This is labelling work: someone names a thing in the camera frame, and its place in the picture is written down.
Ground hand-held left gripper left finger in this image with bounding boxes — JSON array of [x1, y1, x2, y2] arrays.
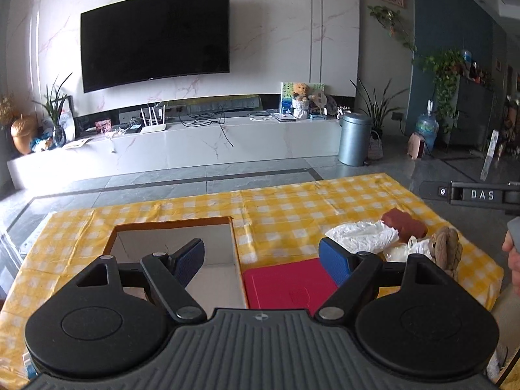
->
[[61, 238, 208, 323]]

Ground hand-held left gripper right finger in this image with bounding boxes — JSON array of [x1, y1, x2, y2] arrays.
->
[[314, 238, 458, 326]]

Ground orange cardboard box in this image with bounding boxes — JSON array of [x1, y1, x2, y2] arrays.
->
[[101, 216, 249, 310]]

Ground white puff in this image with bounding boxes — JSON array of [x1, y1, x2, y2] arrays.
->
[[324, 220, 433, 263]]

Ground tan braided rope knot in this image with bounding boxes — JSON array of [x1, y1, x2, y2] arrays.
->
[[430, 226, 463, 283]]

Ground brown sponge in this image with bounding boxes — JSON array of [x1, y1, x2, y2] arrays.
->
[[382, 207, 428, 243]]

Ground person's right hand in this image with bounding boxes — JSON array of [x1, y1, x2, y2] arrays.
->
[[502, 231, 520, 293]]

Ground white printed panel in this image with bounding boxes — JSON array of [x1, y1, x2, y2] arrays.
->
[[480, 130, 502, 181]]

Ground yellow checkered tablecloth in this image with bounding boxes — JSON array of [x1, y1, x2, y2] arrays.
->
[[0, 173, 504, 374]]

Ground pink space heater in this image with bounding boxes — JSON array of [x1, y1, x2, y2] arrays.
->
[[408, 132, 427, 159]]

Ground dark cabinet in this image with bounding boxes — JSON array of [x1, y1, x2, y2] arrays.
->
[[449, 75, 502, 153]]

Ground blue water jug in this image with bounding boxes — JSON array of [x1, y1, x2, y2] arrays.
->
[[415, 99, 440, 151]]

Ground woven basket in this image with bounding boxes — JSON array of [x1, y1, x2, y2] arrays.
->
[[368, 132, 384, 160]]

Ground white marble tv console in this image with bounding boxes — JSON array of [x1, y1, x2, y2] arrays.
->
[[6, 110, 354, 191]]

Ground grey metal trash can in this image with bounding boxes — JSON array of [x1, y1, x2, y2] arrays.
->
[[338, 112, 373, 167]]

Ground green pothos plant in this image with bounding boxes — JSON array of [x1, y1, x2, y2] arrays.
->
[[420, 49, 468, 131]]

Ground tall leafy floor plant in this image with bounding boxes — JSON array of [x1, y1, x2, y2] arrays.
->
[[350, 77, 409, 161]]

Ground white router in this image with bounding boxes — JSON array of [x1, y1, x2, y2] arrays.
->
[[139, 105, 168, 134]]

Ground white flat device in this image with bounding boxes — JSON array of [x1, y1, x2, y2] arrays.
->
[[250, 111, 297, 123]]

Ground round hand fan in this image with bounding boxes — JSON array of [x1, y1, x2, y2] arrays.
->
[[311, 89, 328, 116]]

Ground brown teddy bear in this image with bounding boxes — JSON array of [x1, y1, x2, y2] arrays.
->
[[290, 82, 318, 120]]

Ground green painted canvas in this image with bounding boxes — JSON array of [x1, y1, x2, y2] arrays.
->
[[279, 81, 327, 118]]

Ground leafy plant in glass vase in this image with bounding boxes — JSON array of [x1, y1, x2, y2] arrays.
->
[[32, 72, 74, 147]]

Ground acorn shaped jar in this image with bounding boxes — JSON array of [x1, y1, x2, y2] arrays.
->
[[10, 114, 38, 155]]

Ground black curved television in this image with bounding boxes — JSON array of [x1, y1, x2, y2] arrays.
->
[[80, 0, 231, 94]]

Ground dried flower bunch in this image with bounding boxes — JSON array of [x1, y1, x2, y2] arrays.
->
[[0, 93, 15, 127]]

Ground black cables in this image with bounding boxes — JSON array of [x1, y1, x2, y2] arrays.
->
[[179, 106, 236, 148]]

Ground black picture frame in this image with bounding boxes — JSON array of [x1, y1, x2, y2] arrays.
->
[[57, 95, 76, 141]]

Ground trailing wall vine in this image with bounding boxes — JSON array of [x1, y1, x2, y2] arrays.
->
[[368, 5, 419, 53]]

